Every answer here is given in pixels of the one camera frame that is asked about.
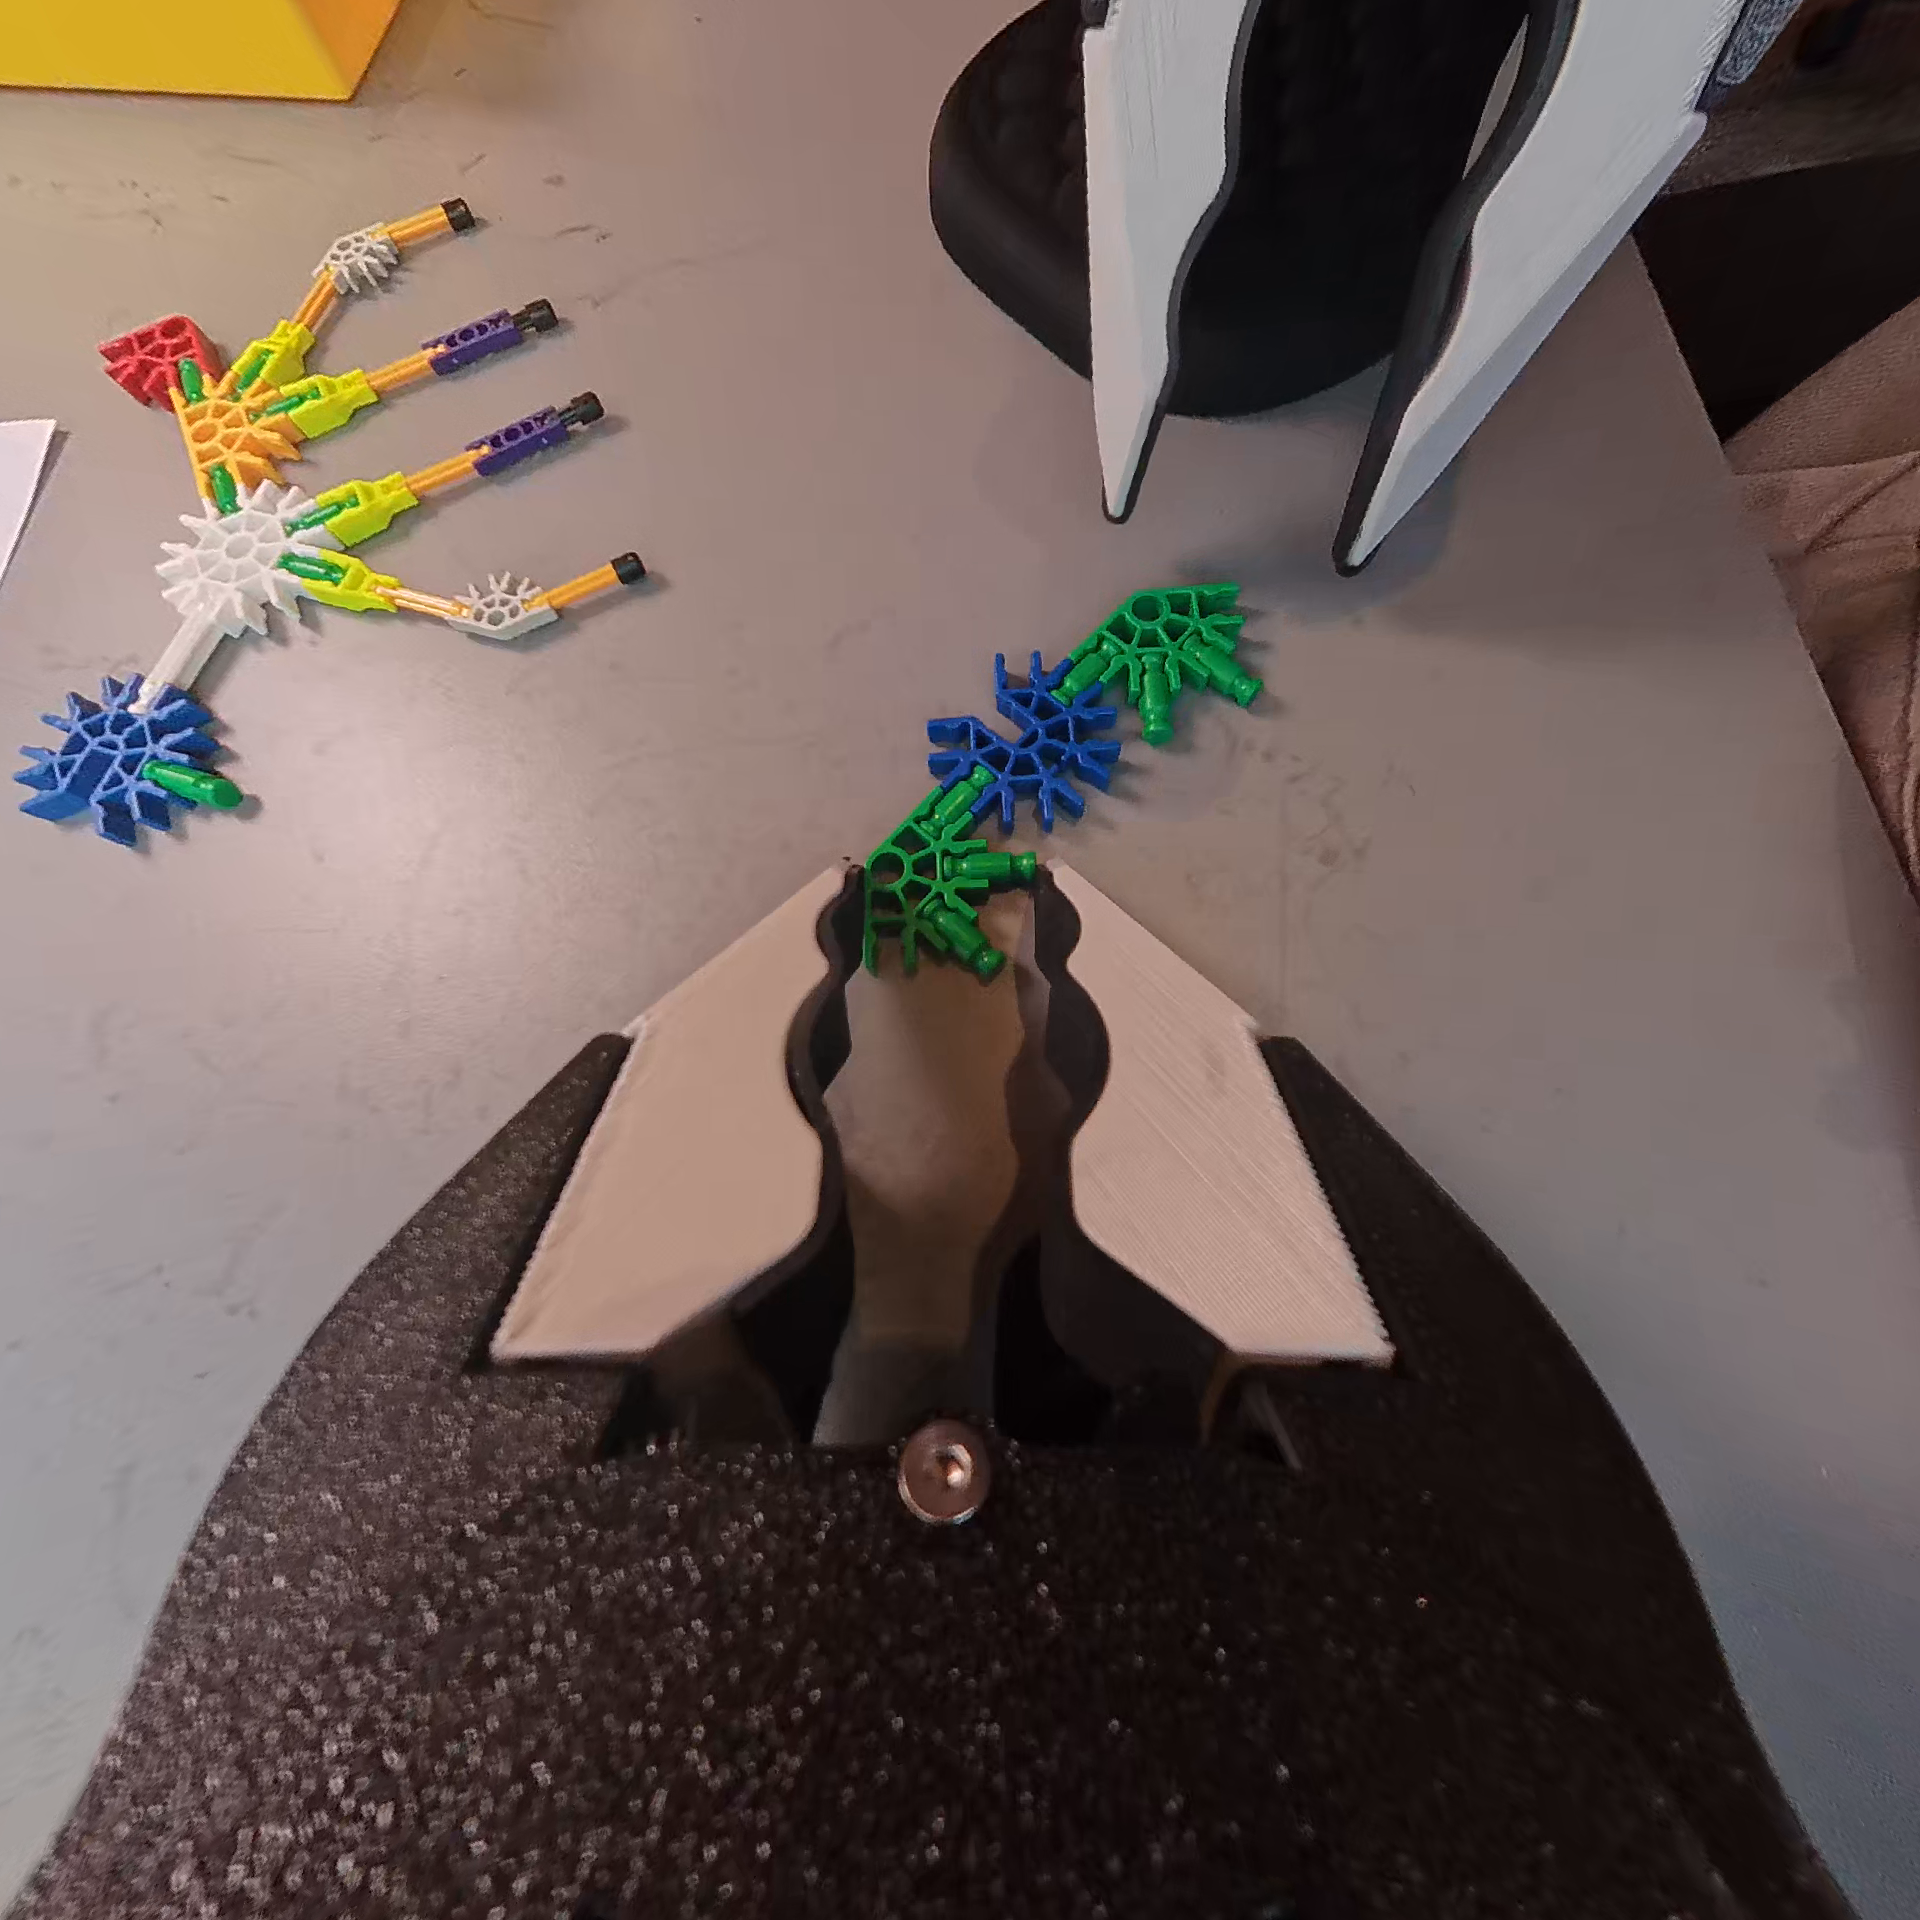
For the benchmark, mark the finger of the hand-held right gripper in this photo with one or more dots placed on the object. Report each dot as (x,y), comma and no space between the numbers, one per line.
(1153,177)
(1574,195)

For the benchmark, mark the multicoloured toy hand assembly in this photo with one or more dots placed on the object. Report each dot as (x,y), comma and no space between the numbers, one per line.
(242,557)

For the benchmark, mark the grey desk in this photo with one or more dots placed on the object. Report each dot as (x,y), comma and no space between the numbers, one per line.
(450,1052)

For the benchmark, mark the yellow divided plastic bin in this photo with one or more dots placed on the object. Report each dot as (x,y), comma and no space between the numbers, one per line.
(177,43)

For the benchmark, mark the white toy instruction sheet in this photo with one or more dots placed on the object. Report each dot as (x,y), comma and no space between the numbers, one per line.
(17,482)

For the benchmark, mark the person's beige sweatshirt torso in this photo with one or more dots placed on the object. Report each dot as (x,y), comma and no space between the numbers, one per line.
(1845,524)

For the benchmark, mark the green and blue toy assembly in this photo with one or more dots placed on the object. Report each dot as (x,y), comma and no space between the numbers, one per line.
(1035,741)

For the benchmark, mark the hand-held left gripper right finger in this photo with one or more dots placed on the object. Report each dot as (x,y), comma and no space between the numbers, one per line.
(1227,1185)

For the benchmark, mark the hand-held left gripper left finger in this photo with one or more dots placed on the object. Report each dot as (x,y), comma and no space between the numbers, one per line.
(673,1185)

